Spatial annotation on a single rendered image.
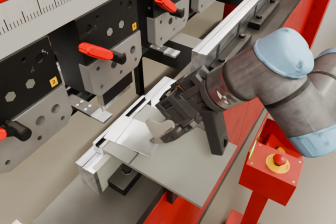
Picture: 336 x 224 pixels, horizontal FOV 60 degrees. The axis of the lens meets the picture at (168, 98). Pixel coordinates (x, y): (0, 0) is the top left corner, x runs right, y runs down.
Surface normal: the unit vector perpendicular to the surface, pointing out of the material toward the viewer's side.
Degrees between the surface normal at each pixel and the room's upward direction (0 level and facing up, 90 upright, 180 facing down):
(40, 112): 90
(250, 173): 90
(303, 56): 40
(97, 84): 90
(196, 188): 0
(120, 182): 0
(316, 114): 46
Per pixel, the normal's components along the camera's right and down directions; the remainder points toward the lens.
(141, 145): 0.00, -0.73
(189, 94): -0.45, 0.59
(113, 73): 0.84, 0.36
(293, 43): 0.58, -0.37
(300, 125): -0.41, 0.39
